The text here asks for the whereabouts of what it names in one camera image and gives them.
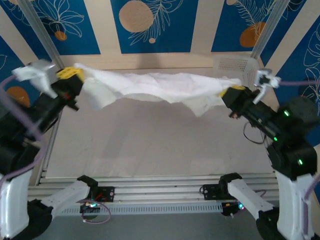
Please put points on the white t-shirt with black print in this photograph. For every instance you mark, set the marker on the white t-shirt with black print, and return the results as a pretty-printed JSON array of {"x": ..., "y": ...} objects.
[{"x": 155, "y": 85}]

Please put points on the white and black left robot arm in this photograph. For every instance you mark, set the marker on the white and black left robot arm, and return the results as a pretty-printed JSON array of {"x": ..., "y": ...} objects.
[{"x": 15, "y": 200}]

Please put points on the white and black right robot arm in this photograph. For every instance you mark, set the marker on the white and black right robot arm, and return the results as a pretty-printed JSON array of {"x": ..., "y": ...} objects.
[{"x": 292, "y": 205}]

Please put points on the white perforated plastic basket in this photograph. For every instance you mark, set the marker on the white perforated plastic basket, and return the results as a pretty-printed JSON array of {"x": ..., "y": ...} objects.
[{"x": 232, "y": 65}]

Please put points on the black right controller board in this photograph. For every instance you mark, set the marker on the black right controller board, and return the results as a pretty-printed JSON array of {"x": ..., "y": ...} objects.
[{"x": 231, "y": 208}]

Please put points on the black controller board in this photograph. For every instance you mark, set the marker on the black controller board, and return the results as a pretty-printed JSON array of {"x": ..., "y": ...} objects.
[
  {"x": 90, "y": 208},
  {"x": 231, "y": 208}
]

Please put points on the black left controller board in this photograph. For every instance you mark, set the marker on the black left controller board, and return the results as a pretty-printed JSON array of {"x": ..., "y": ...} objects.
[{"x": 90, "y": 208}]

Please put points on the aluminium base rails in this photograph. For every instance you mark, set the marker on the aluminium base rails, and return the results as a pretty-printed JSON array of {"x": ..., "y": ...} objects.
[{"x": 155, "y": 187}]

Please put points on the aluminium side rail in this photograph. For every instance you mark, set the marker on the aluminium side rail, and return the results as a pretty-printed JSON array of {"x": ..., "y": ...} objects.
[{"x": 50, "y": 140}]

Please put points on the aluminium frame post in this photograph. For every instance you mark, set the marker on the aluminium frame post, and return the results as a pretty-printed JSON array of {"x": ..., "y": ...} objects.
[
  {"x": 42, "y": 32},
  {"x": 271, "y": 27}
]

